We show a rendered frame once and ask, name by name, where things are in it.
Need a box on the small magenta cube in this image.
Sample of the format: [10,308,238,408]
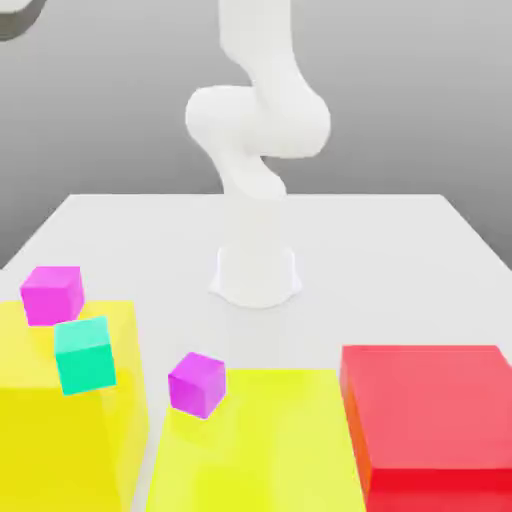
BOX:
[167,351,228,420]
[19,265,86,328]

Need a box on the small teal cube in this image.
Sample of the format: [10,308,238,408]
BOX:
[53,314,118,397]

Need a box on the large lime yellow box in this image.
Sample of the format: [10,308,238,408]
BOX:
[144,367,368,512]

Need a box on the large red box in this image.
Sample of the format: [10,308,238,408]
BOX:
[339,344,512,512]

